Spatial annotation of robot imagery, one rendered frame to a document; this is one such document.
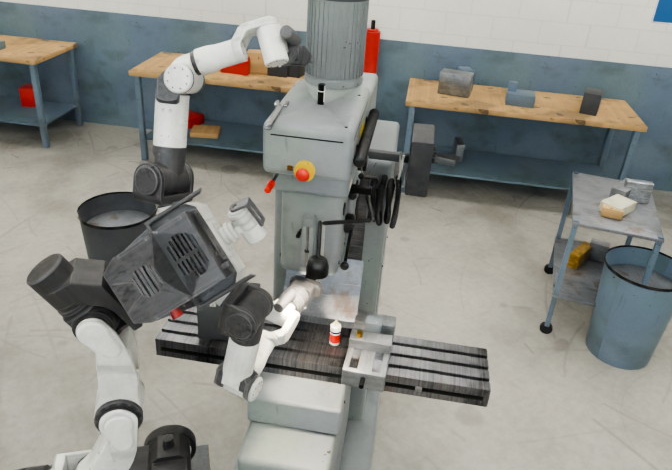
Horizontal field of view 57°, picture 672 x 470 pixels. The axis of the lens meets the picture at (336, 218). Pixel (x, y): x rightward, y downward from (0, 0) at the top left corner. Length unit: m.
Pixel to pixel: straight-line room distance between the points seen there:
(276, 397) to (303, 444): 0.19
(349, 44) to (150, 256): 0.93
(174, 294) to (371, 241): 1.12
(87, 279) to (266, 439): 0.91
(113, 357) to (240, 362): 0.36
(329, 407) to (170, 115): 1.15
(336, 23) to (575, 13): 4.37
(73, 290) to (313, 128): 0.78
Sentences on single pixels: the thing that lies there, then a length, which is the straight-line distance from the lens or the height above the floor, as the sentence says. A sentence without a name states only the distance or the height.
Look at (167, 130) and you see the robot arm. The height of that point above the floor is 1.88.
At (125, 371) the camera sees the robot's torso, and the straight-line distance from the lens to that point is 1.97.
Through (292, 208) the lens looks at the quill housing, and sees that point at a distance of 2.00.
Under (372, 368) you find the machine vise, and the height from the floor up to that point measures 1.02.
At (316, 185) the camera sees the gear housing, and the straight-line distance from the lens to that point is 1.91.
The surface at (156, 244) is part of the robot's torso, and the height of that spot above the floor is 1.66.
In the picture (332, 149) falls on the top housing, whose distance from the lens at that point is 1.75.
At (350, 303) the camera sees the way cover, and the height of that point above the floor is 0.95.
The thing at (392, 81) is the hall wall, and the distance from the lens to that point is 6.25.
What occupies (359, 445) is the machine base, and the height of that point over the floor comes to 0.20.
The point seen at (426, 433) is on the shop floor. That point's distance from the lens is 3.46.
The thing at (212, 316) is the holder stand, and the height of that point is 1.06.
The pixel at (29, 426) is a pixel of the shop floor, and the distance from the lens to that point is 3.62.
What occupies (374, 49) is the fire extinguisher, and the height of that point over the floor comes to 1.13.
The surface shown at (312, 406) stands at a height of 0.87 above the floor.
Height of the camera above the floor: 2.49
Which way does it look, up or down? 28 degrees down
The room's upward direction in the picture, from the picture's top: 4 degrees clockwise
